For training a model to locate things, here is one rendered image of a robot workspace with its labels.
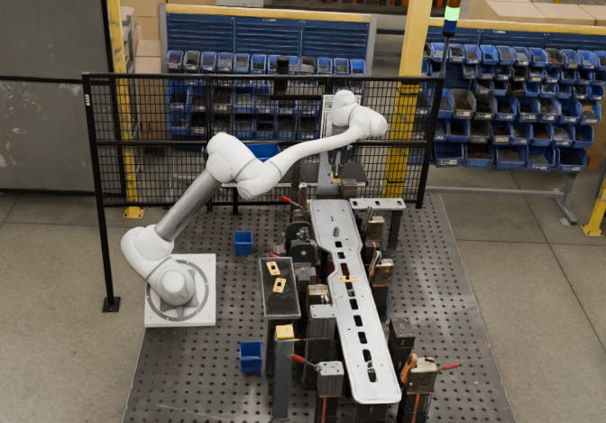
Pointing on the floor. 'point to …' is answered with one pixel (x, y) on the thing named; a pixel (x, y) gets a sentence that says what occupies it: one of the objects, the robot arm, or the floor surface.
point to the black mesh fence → (240, 139)
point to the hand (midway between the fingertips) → (336, 170)
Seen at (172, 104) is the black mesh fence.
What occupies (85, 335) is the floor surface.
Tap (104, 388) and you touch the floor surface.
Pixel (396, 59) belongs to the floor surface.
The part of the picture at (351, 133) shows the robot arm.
